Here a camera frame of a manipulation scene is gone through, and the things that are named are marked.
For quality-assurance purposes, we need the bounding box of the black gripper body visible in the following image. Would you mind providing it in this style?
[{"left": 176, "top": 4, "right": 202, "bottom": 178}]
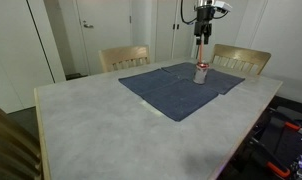
[{"left": 194, "top": 6, "right": 215, "bottom": 35}]

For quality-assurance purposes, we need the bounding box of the black clamp orange handle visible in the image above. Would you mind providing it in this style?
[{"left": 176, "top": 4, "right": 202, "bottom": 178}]
[
  {"left": 247, "top": 137, "right": 292, "bottom": 179},
  {"left": 269, "top": 115, "right": 302, "bottom": 154}
]

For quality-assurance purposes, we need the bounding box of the white closet door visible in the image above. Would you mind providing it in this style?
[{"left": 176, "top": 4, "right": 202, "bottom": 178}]
[
  {"left": 173, "top": 0, "right": 196, "bottom": 61},
  {"left": 154, "top": 0, "right": 175, "bottom": 63}
]

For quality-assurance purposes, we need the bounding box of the long black looping cable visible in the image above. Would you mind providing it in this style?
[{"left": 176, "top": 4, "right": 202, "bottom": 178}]
[{"left": 179, "top": 0, "right": 199, "bottom": 26}]

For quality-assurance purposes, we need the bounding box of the short black camera cable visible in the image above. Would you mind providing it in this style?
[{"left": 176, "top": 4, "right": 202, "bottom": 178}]
[{"left": 212, "top": 9, "right": 229, "bottom": 20}]

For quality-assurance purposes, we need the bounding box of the white door with lever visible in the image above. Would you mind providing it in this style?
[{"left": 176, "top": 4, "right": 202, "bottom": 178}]
[{"left": 74, "top": 0, "right": 133, "bottom": 76}]

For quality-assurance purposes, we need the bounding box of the white plain door panel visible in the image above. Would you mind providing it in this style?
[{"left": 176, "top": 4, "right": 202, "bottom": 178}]
[{"left": 0, "top": 0, "right": 67, "bottom": 114}]

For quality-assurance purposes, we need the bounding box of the blue cloth under can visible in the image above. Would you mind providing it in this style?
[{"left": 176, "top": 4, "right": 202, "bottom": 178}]
[{"left": 161, "top": 61, "right": 246, "bottom": 96}]

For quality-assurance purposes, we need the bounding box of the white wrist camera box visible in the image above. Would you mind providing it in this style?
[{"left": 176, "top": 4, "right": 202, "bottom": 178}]
[{"left": 213, "top": 0, "right": 233, "bottom": 14}]

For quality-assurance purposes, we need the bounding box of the silver door lever handle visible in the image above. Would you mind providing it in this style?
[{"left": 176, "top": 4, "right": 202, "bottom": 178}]
[{"left": 82, "top": 20, "right": 95, "bottom": 30}]

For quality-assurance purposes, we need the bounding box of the silver red soda can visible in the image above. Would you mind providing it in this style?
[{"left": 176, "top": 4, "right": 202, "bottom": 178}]
[{"left": 192, "top": 62, "right": 210, "bottom": 85}]

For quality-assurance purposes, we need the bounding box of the blue cloth beside tape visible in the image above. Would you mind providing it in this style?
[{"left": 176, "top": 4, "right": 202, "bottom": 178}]
[{"left": 118, "top": 68, "right": 220, "bottom": 122}]

